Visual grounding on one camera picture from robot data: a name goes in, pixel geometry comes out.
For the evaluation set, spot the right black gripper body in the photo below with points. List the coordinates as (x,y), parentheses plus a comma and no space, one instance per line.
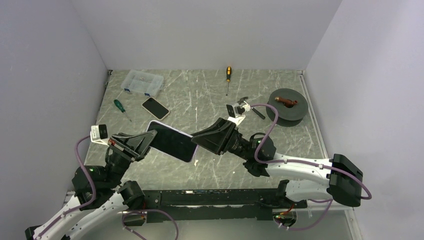
(238,146)

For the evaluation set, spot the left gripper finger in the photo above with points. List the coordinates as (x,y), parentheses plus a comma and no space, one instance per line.
(144,138)
(139,152)

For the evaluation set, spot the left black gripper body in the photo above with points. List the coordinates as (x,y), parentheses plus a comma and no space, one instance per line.
(121,158)

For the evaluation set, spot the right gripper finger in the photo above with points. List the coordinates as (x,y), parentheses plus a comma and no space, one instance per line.
(214,142)
(221,129)

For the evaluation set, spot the phone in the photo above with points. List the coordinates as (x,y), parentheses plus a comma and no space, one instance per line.
(155,108)
(172,142)

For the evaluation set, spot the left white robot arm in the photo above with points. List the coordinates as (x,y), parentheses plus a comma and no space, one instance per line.
(98,189)

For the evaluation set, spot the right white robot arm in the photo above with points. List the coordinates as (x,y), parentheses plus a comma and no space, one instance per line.
(335,178)

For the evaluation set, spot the phone in beige case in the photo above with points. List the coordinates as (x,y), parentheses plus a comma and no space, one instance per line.
(155,108)

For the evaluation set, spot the orange black screwdriver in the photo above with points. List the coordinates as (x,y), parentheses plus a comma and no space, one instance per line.
(228,78)

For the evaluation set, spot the clear plastic screw box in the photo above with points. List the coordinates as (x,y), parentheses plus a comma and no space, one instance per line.
(144,83)

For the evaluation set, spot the black filament spool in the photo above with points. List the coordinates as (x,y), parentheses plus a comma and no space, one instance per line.
(289,117)

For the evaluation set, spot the brown red tool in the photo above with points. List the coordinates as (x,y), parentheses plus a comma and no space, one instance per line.
(286,102)

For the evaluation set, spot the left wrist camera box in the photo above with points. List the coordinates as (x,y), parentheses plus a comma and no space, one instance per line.
(99,134)

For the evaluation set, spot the small black handled hammer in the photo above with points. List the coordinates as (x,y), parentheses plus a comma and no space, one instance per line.
(242,101)

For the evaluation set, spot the green handled screwdriver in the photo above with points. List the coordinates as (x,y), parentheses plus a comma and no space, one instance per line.
(119,105)

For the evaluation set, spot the black base frame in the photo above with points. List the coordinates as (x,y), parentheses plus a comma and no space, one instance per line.
(210,204)

